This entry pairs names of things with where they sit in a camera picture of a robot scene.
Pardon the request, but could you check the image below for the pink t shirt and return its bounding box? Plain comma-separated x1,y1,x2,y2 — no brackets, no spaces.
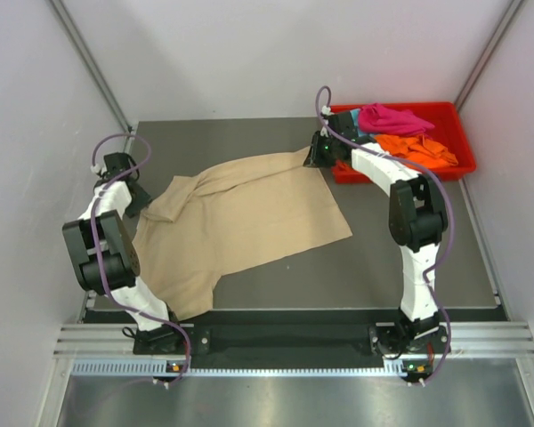
357,103,435,136

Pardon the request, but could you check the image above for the red plastic bin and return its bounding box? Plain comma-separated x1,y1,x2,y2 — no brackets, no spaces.
328,101,478,184

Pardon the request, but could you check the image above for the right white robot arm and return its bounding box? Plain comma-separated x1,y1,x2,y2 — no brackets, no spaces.
303,107,449,357

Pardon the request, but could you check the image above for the aluminium corner post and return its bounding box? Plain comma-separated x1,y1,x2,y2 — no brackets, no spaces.
454,0,527,112
45,0,133,132

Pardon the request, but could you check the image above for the left aluminium corner post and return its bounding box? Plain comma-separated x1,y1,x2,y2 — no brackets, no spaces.
45,0,133,132

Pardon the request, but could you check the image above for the beige t shirt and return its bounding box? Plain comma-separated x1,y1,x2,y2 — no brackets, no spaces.
133,149,352,320

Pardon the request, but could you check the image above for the orange t shirt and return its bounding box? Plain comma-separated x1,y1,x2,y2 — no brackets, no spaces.
331,133,459,174

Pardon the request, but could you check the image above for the right aluminium corner post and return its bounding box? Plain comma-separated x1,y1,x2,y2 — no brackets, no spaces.
454,0,527,112

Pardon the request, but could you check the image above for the aluminium front rail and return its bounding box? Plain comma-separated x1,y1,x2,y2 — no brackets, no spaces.
53,322,534,380

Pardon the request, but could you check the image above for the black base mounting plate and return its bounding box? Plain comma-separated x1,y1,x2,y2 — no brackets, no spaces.
123,309,449,370

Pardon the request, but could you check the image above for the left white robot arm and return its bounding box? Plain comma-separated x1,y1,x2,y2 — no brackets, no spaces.
62,153,185,355

